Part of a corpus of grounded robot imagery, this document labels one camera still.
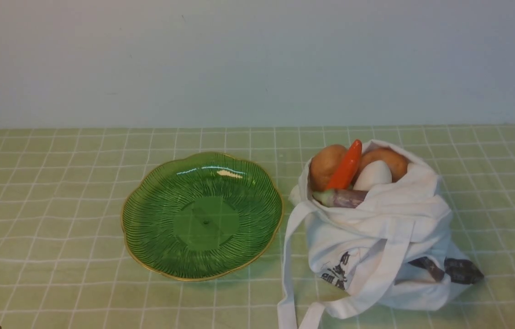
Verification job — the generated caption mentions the orange carrot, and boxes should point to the orange carrot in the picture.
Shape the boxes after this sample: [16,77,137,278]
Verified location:
[325,139,363,190]

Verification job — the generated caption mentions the white cloth bag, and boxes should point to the white cloth bag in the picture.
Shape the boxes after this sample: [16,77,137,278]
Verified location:
[278,139,485,329]

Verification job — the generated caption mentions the brown potato left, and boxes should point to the brown potato left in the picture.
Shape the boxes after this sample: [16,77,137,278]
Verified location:
[310,144,347,191]

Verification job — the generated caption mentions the green glass plate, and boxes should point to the green glass plate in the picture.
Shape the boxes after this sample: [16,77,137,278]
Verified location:
[121,152,284,281]

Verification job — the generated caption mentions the purple eggplant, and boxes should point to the purple eggplant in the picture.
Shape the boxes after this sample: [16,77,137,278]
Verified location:
[312,189,368,209]

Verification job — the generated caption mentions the white egg-shaped vegetable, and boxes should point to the white egg-shaped vegetable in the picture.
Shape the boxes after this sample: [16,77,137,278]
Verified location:
[352,160,392,191]

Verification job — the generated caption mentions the green checked tablecloth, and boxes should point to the green checked tablecloth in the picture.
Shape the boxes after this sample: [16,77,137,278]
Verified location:
[0,125,515,329]

